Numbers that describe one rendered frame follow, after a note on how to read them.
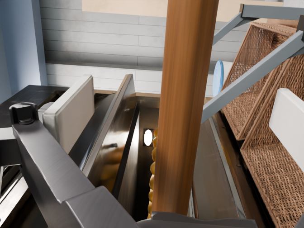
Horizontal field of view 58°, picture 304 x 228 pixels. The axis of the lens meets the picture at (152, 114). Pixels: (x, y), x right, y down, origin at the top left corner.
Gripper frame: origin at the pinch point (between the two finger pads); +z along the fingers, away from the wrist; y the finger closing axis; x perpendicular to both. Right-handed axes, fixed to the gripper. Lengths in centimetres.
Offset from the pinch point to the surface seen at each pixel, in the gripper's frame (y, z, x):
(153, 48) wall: -18, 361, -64
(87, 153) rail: -24, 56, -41
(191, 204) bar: 3.4, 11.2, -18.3
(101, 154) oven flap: -20, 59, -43
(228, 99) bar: 12.2, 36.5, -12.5
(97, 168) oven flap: -20, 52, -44
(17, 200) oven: -44, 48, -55
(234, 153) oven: 32, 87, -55
